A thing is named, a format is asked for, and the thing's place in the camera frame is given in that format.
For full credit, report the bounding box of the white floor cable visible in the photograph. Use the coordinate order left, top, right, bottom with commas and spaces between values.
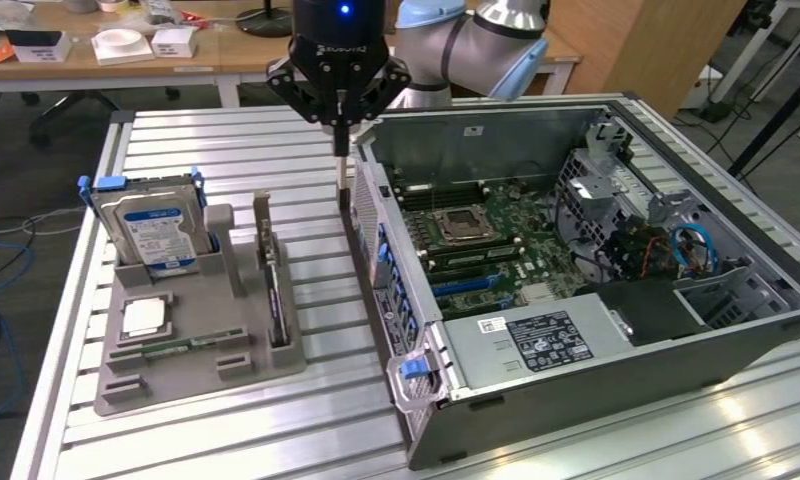
0, 207, 85, 236

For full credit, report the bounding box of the silver chipset heatsink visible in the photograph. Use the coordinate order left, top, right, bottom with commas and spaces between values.
522, 284, 565, 304

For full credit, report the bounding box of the white floor device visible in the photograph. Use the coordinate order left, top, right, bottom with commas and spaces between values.
678, 64, 728, 111

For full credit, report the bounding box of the metal drive cage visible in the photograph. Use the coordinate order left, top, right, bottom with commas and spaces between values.
552, 119, 648, 241

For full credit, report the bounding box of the black office chair base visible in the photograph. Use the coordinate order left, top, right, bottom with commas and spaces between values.
29, 89, 181, 146

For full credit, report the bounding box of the white box with ring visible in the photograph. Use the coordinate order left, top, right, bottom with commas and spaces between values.
90, 28, 155, 66

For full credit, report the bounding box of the grey parts rack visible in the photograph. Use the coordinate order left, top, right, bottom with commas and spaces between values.
91, 202, 309, 416

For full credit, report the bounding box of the wooden desk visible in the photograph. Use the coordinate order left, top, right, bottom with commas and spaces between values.
0, 0, 581, 94

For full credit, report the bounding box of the white box with black top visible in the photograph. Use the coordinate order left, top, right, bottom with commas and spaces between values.
2, 29, 73, 64

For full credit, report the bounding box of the installed RAM stick with label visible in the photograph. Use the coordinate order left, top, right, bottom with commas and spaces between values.
428, 243, 522, 266

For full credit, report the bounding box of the green RAM stick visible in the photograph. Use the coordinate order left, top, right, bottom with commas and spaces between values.
142, 332, 245, 359

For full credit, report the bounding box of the black graphics card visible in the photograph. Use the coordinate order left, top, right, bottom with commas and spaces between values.
251, 191, 293, 349

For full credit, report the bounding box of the hard disk in blue caddy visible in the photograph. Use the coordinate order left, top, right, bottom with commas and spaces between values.
77, 169, 222, 278

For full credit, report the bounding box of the black open PC case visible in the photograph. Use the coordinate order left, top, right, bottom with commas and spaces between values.
342, 92, 800, 471

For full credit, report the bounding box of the grey power supply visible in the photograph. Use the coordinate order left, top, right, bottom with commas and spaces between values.
442, 293, 634, 391

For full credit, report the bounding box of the blue wire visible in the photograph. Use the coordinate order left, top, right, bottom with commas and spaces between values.
669, 224, 719, 276

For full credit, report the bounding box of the black lamp base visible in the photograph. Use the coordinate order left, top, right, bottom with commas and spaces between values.
234, 7, 296, 39

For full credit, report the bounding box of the silver CPU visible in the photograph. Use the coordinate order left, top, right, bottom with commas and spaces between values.
122, 299, 171, 337

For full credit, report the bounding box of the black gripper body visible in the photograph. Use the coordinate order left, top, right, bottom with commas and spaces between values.
286, 0, 393, 126

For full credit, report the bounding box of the CPU socket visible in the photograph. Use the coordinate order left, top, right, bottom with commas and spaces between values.
432, 204, 492, 246

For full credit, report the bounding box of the blue floor cable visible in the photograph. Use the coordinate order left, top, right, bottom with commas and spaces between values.
0, 224, 34, 431

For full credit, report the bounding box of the plain white box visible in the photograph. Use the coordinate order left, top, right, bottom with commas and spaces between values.
150, 27, 198, 60

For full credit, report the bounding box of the blue expansion slot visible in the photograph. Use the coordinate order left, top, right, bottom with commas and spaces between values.
432, 276, 501, 297

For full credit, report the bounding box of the wooden cabinet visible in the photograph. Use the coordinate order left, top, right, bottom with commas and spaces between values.
545, 0, 748, 121

